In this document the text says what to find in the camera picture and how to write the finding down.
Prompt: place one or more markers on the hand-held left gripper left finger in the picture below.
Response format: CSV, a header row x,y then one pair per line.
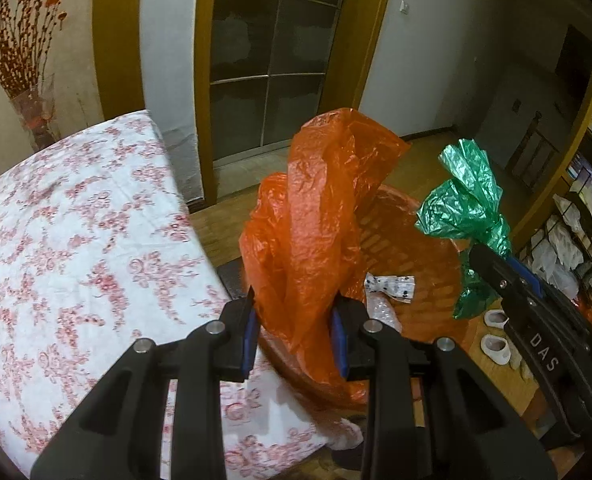
x,y
248,340

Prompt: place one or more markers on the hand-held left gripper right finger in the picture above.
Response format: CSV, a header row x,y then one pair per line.
x,y
338,345

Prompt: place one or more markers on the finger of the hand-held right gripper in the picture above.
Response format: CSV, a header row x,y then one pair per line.
x,y
495,272
525,274

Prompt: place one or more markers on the orange plastic slotted basket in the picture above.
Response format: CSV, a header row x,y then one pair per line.
x,y
281,360

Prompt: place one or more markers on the green shiny plastic bag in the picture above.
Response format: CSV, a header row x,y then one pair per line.
x,y
460,200

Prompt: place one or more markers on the orange plastic bag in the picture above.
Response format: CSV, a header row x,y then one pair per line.
x,y
316,210

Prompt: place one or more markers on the clothes drying rack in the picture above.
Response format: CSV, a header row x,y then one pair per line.
x,y
560,245

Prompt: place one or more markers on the white slipper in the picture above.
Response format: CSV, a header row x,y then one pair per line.
x,y
495,318
495,349

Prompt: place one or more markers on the orange plastic waste basket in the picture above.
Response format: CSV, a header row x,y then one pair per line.
x,y
425,270

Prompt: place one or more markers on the white patterned wrapper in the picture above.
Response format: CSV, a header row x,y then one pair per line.
x,y
390,287

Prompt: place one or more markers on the blue box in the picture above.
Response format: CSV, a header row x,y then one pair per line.
x,y
583,172

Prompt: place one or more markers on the floral tablecloth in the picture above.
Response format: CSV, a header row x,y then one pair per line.
x,y
76,260

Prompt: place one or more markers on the frosted glass sliding door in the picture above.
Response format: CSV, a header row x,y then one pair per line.
x,y
276,35

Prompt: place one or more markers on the glass vase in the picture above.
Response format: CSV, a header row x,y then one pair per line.
x,y
36,115

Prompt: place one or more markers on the red willow branches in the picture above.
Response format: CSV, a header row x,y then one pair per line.
x,y
11,55

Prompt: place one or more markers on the wooden partition frame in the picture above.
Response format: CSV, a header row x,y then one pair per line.
x,y
565,160

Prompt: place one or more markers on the wooden door frame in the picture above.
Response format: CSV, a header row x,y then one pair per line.
x,y
206,110

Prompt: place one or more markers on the white light switch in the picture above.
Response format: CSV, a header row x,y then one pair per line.
x,y
404,6

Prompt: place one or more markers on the wooden wall trim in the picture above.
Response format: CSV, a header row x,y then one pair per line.
x,y
121,60

